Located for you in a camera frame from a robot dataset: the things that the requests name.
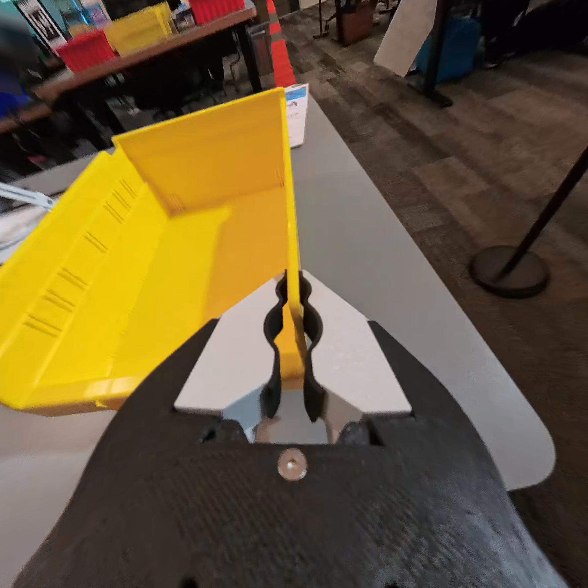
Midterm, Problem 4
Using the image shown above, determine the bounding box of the wooden side table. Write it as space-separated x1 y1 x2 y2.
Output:
0 5 258 135

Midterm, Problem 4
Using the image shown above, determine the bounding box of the yellow storage bin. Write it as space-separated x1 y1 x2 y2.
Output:
105 2 176 57

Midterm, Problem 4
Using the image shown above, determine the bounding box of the brown cardboard panel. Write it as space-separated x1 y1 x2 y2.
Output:
373 0 438 78

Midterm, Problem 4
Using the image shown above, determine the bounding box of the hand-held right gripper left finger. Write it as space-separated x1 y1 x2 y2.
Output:
174 271 289 421

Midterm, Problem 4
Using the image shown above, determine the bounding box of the white leaflet with blue stripe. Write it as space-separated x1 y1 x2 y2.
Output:
284 84 309 149

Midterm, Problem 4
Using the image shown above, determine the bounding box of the orange cone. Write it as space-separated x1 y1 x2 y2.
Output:
266 0 297 89

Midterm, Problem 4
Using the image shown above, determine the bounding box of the yellow plastic bin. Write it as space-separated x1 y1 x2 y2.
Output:
0 87 307 416

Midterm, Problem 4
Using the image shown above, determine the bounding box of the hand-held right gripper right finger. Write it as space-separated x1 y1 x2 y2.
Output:
299 270 413 423

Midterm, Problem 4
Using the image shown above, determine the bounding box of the black stanchion post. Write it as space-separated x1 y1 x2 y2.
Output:
469 147 588 299
406 0 454 109

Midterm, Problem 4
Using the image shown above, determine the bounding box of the red storage bin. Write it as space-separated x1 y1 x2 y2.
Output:
56 30 116 73
188 0 246 26

